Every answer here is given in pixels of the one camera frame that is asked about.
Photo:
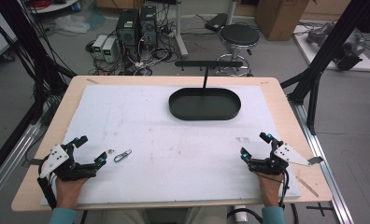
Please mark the grey robot part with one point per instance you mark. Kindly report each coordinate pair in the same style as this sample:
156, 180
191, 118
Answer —
349, 49

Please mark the black flat box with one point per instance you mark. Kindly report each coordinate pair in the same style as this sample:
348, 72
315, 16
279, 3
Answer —
216, 22

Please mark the silver carabiner keyring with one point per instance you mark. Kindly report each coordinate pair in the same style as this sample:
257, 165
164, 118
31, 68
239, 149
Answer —
122, 156

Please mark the brown cardboard box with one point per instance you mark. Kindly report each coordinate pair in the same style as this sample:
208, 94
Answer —
279, 18

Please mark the black round stool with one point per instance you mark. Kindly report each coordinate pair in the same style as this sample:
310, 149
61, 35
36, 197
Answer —
239, 35

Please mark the white power supply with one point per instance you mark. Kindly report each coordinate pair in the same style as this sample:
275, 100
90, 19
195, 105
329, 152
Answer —
109, 49
99, 46

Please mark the black frame post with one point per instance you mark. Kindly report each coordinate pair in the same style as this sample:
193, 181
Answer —
33, 56
326, 53

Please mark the aluminium rail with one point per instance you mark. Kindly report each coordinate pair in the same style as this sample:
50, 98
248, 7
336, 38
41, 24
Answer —
326, 174
8, 155

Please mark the black hook rack with tray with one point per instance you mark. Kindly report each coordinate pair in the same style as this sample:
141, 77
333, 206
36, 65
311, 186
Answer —
205, 105

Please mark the person's right hand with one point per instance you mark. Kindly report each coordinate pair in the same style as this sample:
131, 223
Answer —
269, 189

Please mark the black computer tower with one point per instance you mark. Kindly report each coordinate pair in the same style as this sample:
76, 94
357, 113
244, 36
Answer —
127, 32
148, 26

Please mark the white round table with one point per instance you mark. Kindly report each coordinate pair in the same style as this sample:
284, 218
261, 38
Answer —
54, 6

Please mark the white foam mat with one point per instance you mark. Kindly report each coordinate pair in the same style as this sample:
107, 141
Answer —
173, 149

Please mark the person's left hand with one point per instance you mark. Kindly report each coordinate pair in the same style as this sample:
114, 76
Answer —
69, 193

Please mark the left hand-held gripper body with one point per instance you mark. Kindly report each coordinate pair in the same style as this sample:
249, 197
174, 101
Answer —
68, 169

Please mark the white floor board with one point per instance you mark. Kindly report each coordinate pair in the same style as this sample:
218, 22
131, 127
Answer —
314, 53

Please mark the clear plastic bag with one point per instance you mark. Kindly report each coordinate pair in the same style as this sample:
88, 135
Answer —
71, 23

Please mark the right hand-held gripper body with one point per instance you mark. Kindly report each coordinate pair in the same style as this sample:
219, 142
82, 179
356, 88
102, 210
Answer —
276, 161

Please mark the white desk leg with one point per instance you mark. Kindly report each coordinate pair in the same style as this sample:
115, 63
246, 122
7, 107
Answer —
180, 34

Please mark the thin wooden stick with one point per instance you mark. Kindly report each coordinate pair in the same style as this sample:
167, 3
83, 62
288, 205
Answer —
307, 186

